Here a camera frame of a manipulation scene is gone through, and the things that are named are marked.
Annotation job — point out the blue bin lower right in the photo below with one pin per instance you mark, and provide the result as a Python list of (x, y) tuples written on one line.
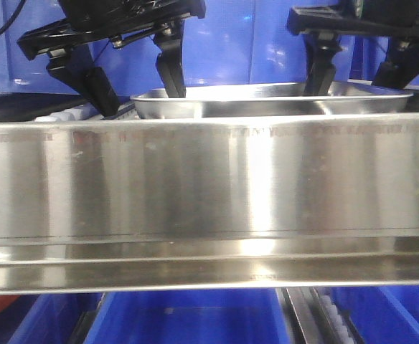
[(380, 314)]

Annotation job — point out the large blue bin right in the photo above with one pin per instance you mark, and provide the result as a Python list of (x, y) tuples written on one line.
[(238, 42)]

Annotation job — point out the white roller track centre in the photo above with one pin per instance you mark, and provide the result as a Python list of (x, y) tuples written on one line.
[(126, 111)]

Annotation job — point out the steel front rack bar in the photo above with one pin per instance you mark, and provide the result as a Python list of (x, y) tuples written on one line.
[(313, 200)]

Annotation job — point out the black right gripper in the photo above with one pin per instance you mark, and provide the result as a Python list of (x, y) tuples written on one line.
[(359, 18)]

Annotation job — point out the silver steel tray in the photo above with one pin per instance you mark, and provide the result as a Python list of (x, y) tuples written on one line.
[(272, 99)]

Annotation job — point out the blue bin below rack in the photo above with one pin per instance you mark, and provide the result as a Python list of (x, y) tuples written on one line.
[(171, 316)]

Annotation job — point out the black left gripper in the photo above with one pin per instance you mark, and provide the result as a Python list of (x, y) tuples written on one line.
[(123, 22)]

